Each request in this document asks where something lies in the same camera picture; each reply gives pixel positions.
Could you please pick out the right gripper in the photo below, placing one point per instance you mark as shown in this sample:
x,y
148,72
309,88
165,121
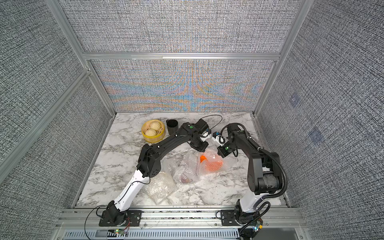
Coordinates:
x,y
220,151

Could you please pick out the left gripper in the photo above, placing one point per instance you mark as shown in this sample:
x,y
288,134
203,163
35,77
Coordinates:
x,y
203,148

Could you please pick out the bubble wrap around orange plate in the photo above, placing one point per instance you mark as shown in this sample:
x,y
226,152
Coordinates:
x,y
229,161

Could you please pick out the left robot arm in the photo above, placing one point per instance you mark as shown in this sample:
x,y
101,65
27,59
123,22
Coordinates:
x,y
149,165

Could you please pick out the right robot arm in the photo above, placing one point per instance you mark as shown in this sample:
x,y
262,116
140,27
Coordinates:
x,y
266,176

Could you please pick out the bubble wrapped dark red plate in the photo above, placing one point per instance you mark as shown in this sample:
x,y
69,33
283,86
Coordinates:
x,y
184,170

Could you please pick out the bubble wrapped white plate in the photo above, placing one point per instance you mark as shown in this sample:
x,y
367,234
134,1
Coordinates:
x,y
160,187

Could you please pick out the black cup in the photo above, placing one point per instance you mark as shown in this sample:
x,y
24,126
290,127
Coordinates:
x,y
172,126

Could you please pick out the upper steamed bun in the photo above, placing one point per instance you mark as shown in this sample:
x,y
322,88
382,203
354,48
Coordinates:
x,y
155,125

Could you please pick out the steamed bun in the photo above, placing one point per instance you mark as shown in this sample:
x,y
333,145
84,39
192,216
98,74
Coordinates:
x,y
155,125
151,133

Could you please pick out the yellow bamboo steamer basket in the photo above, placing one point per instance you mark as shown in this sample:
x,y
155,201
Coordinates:
x,y
161,133

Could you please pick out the lower steamed bun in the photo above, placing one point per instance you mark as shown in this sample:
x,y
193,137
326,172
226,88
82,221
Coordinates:
x,y
151,133

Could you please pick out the right base circuit board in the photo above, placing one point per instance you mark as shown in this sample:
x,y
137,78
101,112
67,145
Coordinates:
x,y
257,228

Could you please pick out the base circuit board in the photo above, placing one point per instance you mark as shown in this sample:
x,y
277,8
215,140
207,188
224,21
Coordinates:
x,y
257,228
120,232

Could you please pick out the left base circuit board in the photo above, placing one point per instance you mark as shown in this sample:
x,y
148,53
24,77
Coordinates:
x,y
120,232

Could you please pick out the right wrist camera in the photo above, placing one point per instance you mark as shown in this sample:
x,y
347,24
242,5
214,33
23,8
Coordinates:
x,y
219,138

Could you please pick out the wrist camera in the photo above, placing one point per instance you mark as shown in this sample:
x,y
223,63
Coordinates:
x,y
219,138
204,130

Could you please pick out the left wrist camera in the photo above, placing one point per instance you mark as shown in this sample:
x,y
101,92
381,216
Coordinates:
x,y
204,130

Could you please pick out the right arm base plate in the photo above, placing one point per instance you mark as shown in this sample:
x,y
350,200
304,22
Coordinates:
x,y
230,218

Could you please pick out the aluminium front rail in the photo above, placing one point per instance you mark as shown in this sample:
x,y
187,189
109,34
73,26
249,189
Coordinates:
x,y
179,217

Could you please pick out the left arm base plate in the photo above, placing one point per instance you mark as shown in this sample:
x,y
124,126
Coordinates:
x,y
123,219

